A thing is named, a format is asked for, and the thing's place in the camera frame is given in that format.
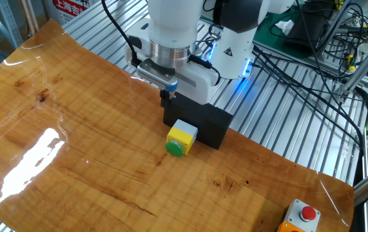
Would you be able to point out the yellow box with green button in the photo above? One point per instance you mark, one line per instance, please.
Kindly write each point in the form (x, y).
(181, 137)

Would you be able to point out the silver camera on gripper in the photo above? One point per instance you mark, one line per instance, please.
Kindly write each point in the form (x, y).
(154, 75)

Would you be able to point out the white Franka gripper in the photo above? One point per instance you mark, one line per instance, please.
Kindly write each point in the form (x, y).
(196, 85)

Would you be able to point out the thin wooden slats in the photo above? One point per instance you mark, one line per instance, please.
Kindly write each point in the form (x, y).
(29, 16)

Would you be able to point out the slanted aluminium profile post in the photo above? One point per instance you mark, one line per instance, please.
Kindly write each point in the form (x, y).
(364, 66)

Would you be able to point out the green desk mat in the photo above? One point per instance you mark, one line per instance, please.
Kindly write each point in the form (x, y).
(267, 37)

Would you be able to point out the orange box with red button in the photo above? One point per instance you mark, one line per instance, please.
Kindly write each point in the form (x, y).
(288, 228)

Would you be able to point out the wood pattern table mat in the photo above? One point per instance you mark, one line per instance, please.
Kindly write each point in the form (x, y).
(90, 154)

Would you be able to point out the black foam block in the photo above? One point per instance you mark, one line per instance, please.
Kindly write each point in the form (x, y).
(204, 119)

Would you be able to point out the red and white sign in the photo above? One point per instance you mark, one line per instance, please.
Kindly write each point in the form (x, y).
(71, 8)

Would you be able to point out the grey metal shelf frame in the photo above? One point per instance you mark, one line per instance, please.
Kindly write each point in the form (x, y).
(8, 19)

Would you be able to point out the grey black box red button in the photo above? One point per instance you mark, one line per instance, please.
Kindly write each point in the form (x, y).
(294, 214)

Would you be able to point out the black bag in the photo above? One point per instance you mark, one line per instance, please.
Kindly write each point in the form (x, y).
(312, 29)

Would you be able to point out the crumpled white tissue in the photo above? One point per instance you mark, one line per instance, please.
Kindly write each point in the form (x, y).
(285, 26)

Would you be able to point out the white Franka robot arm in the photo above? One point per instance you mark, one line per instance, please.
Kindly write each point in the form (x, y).
(235, 51)

